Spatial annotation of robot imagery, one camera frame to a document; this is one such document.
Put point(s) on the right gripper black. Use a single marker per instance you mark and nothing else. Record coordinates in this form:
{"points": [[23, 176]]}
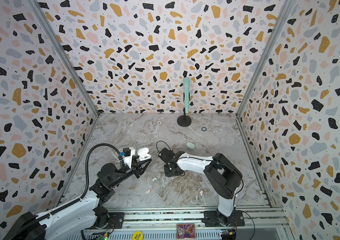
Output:
{"points": [[168, 162]]}

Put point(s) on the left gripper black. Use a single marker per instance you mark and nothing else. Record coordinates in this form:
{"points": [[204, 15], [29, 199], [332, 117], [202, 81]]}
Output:
{"points": [[137, 169]]}

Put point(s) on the pink white earbud case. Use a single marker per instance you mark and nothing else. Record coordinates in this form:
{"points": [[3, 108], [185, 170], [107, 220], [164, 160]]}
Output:
{"points": [[143, 154]]}

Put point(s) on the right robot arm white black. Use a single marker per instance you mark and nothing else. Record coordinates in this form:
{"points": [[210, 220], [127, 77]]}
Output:
{"points": [[225, 178]]}

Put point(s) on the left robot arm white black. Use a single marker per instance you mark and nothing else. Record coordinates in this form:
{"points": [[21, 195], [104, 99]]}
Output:
{"points": [[77, 198]]}

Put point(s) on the mint green earbud case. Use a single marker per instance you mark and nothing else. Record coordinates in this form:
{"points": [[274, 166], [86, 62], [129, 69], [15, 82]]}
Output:
{"points": [[190, 145]]}

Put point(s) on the black microphone stand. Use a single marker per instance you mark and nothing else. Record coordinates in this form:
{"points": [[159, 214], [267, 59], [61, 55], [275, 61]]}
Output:
{"points": [[184, 120]]}

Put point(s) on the pink square tag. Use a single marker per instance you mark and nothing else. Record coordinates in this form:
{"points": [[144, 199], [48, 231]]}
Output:
{"points": [[185, 231]]}

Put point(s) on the yellow round sticker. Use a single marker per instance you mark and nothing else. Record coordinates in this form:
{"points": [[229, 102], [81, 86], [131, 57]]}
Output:
{"points": [[138, 235]]}

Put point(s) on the mint green microphone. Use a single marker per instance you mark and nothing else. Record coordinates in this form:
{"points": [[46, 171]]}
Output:
{"points": [[186, 86]]}

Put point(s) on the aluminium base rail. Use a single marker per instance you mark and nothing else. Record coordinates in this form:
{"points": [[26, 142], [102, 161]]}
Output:
{"points": [[251, 222]]}

